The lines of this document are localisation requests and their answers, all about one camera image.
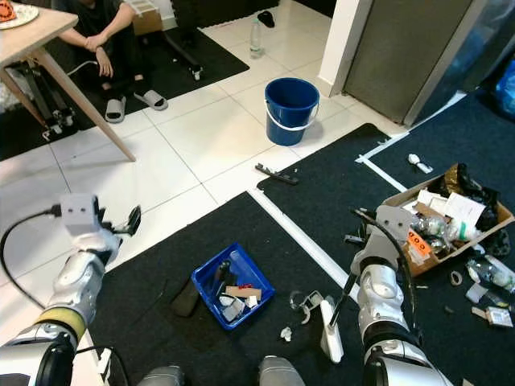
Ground clear plastic clip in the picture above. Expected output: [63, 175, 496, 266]
[290, 289, 324, 314]

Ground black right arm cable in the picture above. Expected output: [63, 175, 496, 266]
[352, 209, 423, 339]

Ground blue plastic bag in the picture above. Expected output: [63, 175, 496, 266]
[495, 58, 515, 121]

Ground brown cardboard piece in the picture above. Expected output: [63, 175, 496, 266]
[224, 285, 262, 300]

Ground black floor mat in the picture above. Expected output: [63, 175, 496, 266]
[0, 24, 242, 162]
[362, 90, 515, 210]
[84, 191, 379, 386]
[249, 122, 515, 386]

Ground seated person in black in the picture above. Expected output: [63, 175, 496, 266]
[52, 0, 170, 124]

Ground long white floor strip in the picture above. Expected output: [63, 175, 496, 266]
[245, 189, 363, 302]

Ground clear plastic bottle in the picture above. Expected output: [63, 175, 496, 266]
[468, 256, 515, 290]

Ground small white plastic object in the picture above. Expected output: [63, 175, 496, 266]
[407, 153, 434, 174]

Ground blue long-handled dustpan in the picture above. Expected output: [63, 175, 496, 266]
[171, 243, 277, 331]

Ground grey right robot leg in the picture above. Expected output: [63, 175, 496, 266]
[259, 355, 315, 386]

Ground grey metal door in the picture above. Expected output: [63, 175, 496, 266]
[342, 0, 480, 125]

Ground white floor tape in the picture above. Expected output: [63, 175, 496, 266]
[356, 90, 469, 192]

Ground light wooden table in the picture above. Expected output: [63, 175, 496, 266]
[0, 0, 136, 162]

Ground grey slide slipper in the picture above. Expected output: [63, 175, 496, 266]
[133, 88, 169, 111]
[105, 96, 127, 124]

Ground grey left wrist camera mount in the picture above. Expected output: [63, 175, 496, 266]
[60, 193, 101, 240]

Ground blue plastic bucket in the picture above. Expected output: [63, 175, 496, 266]
[264, 77, 320, 147]

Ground grey flat bar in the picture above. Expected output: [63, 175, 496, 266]
[254, 163, 300, 186]

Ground white plate with food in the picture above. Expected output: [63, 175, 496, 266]
[0, 0, 41, 31]

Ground white broom with black handle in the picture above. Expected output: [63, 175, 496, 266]
[319, 269, 363, 364]

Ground brown cardboard box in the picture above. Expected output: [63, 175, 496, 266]
[381, 165, 515, 277]

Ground small white box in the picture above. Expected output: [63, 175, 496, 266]
[487, 306, 515, 329]

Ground upright clear water bottle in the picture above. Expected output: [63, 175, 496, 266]
[249, 20, 265, 59]

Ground crumpled clear plastic wrap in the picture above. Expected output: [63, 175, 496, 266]
[219, 296, 260, 321]

